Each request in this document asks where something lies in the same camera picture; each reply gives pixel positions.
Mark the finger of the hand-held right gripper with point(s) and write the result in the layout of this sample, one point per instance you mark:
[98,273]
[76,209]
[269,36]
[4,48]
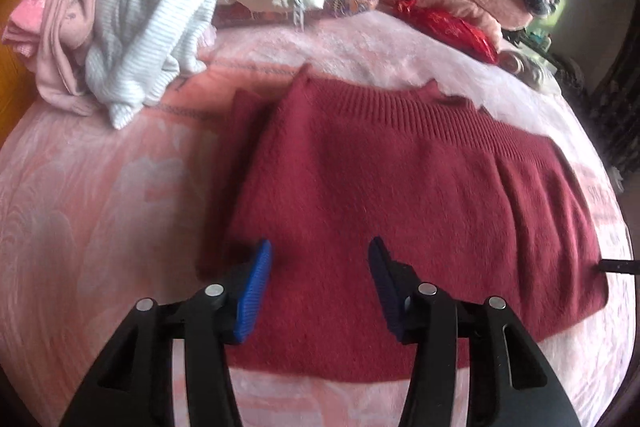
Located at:
[620,267]

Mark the pink garment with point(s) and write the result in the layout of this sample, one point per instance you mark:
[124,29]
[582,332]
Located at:
[55,32]

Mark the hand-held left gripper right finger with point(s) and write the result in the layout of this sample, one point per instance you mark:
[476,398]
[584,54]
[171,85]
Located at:
[387,287]

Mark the white grey soft toy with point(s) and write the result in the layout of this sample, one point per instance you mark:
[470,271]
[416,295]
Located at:
[530,69]

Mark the pink patterned bed cover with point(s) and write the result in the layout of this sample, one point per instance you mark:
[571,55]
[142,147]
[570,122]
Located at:
[100,232]

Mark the pale blue ribbed garment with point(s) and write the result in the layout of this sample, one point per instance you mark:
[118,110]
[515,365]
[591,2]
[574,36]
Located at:
[145,7]

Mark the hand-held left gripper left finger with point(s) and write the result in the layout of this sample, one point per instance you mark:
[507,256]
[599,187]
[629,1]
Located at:
[255,292]

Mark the red patterned cloth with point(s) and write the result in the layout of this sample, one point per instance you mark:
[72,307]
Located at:
[450,27]

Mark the dark red knit sweater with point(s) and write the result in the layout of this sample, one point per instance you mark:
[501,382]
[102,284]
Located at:
[400,187]

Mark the dark floral curtain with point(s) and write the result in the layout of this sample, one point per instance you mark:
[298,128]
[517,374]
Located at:
[610,117]

